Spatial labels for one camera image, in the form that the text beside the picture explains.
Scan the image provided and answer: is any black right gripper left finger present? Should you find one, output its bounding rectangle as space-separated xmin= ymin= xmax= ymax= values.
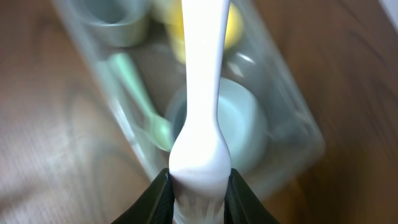
xmin=112 ymin=168 xmax=175 ymax=224

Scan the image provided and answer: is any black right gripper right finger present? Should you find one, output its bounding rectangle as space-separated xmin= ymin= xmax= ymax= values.
xmin=224 ymin=169 xmax=279 ymax=224

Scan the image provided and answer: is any pink plastic fork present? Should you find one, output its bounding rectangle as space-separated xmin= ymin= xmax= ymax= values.
xmin=169 ymin=0 xmax=231 ymax=223

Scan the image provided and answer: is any mint green plastic spoon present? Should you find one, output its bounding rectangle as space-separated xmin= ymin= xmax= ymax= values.
xmin=108 ymin=53 xmax=173 ymax=152

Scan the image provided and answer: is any light blue plastic bowl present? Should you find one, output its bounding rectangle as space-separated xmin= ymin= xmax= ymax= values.
xmin=164 ymin=77 xmax=269 ymax=175

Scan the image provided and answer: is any light blue plastic cup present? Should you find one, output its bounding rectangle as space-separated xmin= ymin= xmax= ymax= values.
xmin=70 ymin=0 xmax=150 ymax=47

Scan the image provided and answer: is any yellow plastic cup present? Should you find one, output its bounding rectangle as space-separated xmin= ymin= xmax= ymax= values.
xmin=150 ymin=0 xmax=244 ymax=64

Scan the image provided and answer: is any clear plastic container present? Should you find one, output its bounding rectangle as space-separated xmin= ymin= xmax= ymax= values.
xmin=55 ymin=1 xmax=324 ymax=199

